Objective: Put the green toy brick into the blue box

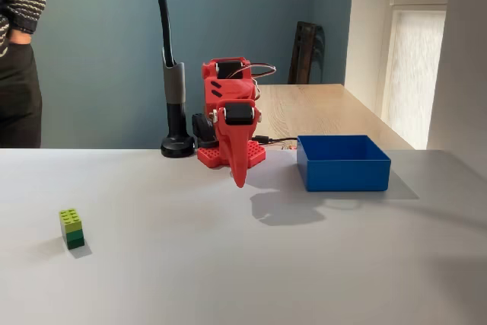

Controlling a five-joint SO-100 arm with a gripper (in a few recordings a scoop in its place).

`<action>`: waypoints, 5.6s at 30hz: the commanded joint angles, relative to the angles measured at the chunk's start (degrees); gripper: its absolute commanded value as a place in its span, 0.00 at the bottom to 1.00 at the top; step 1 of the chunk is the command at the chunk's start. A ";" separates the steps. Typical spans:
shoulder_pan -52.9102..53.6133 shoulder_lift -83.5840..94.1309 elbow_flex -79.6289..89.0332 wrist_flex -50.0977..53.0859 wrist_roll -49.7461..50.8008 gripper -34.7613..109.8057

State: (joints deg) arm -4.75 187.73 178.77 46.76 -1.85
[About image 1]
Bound black power cable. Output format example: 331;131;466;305
253;135;301;148

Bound green lego brick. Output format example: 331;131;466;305
58;208;86;250

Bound looped servo wire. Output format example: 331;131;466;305
243;62;278;88

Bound red perforated robot base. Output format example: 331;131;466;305
196;139;268;170

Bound blue plastic box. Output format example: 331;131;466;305
296;134;392;193

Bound person in black trousers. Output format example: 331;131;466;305
0;12;43;149

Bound black round object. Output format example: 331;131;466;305
151;0;198;158

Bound dark brown wooden frame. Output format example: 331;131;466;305
287;21;326;85

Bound light wooden table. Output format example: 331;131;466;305
253;84;416;151

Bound window with white curtain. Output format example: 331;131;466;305
380;0;452;142

